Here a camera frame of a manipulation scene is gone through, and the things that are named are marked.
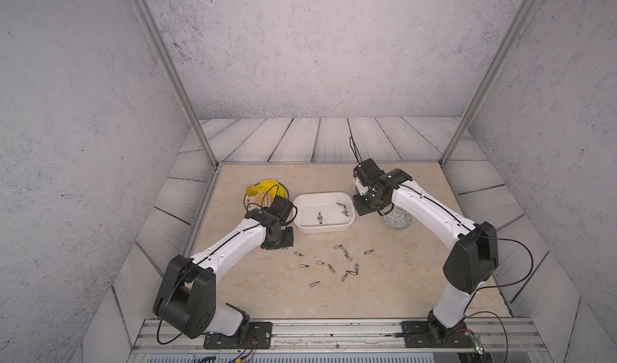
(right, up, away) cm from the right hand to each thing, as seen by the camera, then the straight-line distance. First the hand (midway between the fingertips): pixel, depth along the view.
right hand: (362, 206), depth 85 cm
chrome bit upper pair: (-8, -16, +8) cm, 19 cm away
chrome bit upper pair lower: (-4, -19, +4) cm, 20 cm away
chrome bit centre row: (-15, -21, +4) cm, 26 cm away
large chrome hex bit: (+4, -18, +6) cm, 19 cm away
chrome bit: (-14, -6, +16) cm, 22 cm away
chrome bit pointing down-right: (-6, -1, +20) cm, 21 cm away
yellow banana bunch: (-39, +6, +22) cm, 46 cm away
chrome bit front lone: (-17, -26, -2) cm, 31 cm away
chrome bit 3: (-10, -22, +2) cm, 25 cm away
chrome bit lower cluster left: (-6, -25, +1) cm, 26 cm away
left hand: (-25, -13, 0) cm, 28 cm away
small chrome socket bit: (-4, -4, +17) cm, 18 cm away
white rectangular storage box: (-12, -4, +17) cm, 22 cm away
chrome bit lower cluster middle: (-4, -23, +1) cm, 24 cm away
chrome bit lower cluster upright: (-1, -23, +2) cm, 23 cm away
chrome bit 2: (-23, -18, +6) cm, 30 cm away
